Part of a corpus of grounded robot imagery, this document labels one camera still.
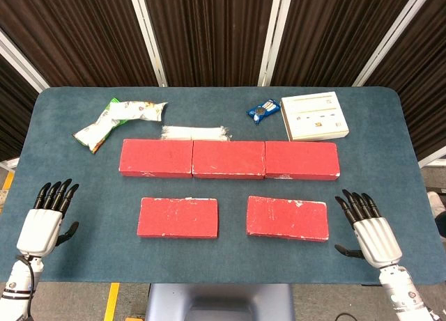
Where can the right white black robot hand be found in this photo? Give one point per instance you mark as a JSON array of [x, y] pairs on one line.
[[378, 239]]

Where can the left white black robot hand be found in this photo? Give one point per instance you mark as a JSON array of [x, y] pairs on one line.
[[38, 227]]

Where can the red brick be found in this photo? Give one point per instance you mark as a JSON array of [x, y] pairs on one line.
[[177, 218], [301, 159], [157, 157], [287, 218], [228, 159]]

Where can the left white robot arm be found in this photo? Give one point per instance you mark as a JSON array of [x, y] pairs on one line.
[[15, 286]]

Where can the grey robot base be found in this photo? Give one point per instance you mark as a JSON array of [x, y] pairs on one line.
[[219, 301]]

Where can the green white snack bag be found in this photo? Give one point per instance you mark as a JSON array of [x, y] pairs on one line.
[[95, 131]]

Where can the white flat box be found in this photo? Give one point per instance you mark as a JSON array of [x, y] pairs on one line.
[[315, 117]]

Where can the blue cookie packet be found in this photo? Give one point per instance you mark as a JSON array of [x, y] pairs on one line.
[[263, 110]]

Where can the clear plastic packet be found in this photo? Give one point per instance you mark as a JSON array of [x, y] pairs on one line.
[[195, 133]]

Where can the white partition frame post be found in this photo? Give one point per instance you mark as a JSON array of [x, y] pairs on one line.
[[386, 42], [275, 39], [148, 39], [21, 61]]

